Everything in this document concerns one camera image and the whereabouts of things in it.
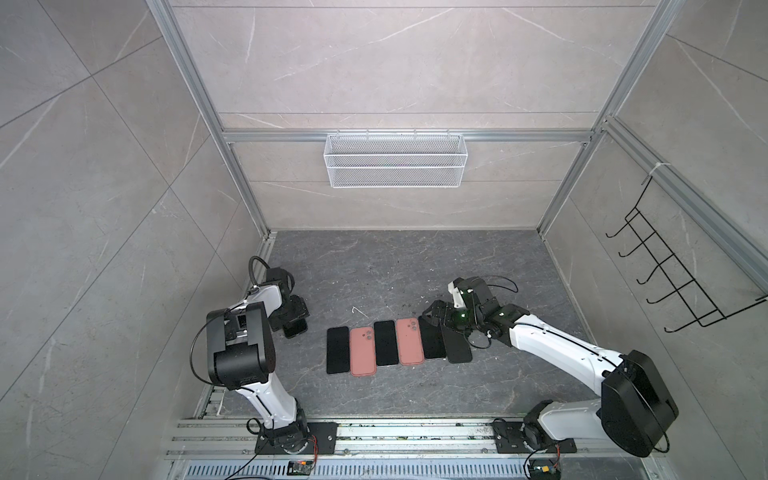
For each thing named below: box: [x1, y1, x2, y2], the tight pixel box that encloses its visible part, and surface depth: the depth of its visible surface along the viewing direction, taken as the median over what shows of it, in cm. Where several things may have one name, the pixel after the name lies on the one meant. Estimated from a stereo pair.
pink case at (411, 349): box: [396, 318, 425, 365], surface depth 92 cm
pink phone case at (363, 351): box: [350, 327, 377, 377], surface depth 90 cm
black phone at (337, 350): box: [326, 326, 350, 374], surface depth 90 cm
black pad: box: [418, 315, 446, 359], surface depth 90 cm
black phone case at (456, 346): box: [441, 325, 473, 363], surface depth 89 cm
